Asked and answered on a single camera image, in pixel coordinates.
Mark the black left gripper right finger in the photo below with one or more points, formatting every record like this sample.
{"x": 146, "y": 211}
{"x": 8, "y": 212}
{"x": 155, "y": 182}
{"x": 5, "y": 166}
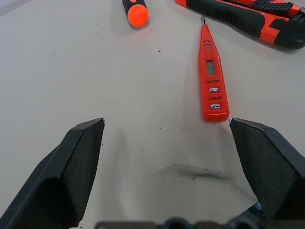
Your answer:
{"x": 274, "y": 167}

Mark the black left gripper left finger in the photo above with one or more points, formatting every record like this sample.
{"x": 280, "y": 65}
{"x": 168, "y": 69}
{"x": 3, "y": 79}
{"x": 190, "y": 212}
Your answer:
{"x": 59, "y": 171}

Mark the orange voltage tester pen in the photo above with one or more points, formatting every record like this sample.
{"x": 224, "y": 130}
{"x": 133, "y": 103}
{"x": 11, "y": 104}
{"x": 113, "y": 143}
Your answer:
{"x": 212, "y": 71}

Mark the orange black utility knife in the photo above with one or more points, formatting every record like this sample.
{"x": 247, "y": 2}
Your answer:
{"x": 228, "y": 15}

